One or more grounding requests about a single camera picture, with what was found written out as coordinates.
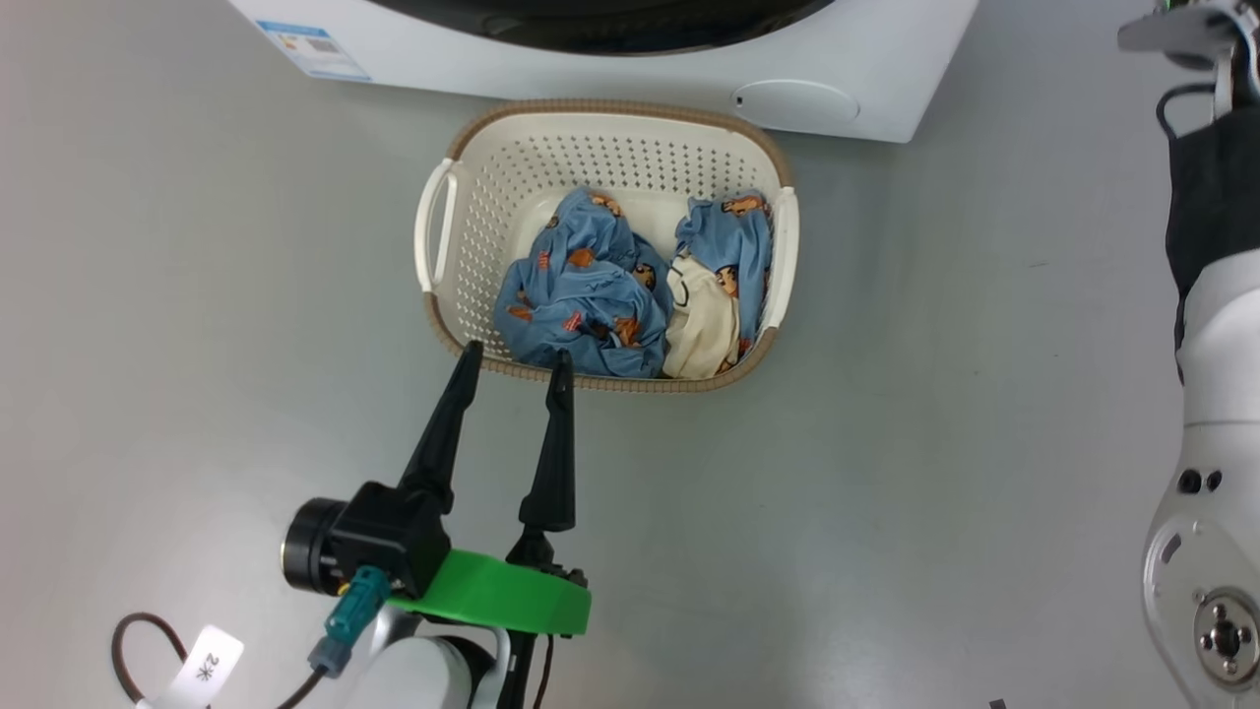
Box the small blue printed garment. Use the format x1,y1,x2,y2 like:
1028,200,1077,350
674,192,775,360

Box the white front-load washing machine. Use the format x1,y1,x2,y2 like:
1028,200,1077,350
228,0,982,145

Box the blue energy label sticker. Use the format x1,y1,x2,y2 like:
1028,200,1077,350
256,20,372,83

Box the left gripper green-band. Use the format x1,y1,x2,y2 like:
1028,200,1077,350
388,340,593,637

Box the cream perforated laundry basket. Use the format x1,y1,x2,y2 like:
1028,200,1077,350
414,98,800,395

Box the large blue printed garment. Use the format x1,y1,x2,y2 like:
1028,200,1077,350
492,187,676,380

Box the white cable label tag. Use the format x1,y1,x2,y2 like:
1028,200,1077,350
138,625,245,709

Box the dark glass washing machine door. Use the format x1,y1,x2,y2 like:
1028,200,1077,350
364,0,838,57

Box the cream garment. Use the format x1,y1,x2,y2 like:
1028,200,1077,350
662,254,742,381

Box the round washer filter cover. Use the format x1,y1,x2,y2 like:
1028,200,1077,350
730,79,861,128

